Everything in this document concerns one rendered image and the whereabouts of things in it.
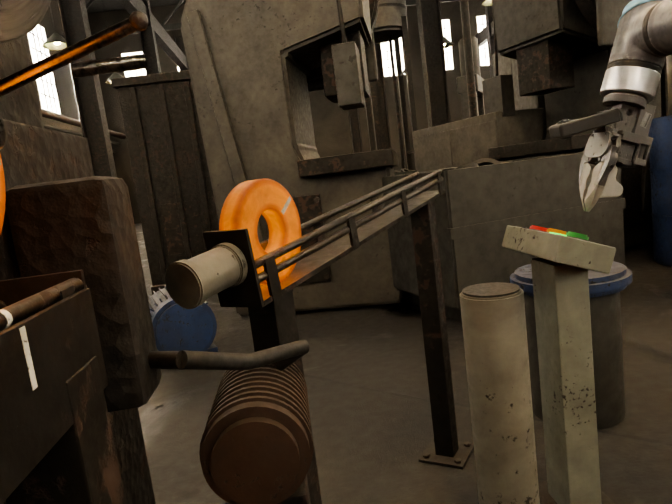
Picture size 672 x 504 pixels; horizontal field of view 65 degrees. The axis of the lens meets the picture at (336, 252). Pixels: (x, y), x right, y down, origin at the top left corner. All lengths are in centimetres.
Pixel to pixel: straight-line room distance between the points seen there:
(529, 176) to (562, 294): 155
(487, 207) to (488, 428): 151
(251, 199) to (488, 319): 51
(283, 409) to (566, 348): 68
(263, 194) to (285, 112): 228
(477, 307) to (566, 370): 25
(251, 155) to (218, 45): 62
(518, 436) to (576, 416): 15
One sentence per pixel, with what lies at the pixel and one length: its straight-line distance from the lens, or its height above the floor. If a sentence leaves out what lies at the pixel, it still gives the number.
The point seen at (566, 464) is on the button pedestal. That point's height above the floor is 13.
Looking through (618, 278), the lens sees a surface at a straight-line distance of 157.
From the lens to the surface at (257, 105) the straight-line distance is 307.
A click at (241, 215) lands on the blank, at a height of 74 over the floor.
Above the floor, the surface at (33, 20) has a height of 92.
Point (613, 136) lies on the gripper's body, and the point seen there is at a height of 78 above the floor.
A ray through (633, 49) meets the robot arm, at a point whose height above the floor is 92.
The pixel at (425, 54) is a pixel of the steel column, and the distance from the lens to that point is 923.
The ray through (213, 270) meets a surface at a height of 68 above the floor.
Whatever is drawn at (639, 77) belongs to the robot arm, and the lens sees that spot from 110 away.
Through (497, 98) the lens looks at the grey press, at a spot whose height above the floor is 120.
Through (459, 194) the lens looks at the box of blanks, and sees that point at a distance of 239.
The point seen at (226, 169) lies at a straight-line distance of 311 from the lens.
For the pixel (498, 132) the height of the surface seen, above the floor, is 95.
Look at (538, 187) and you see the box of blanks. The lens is 265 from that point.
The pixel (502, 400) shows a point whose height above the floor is 32.
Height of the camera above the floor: 77
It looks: 8 degrees down
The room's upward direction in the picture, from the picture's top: 7 degrees counter-clockwise
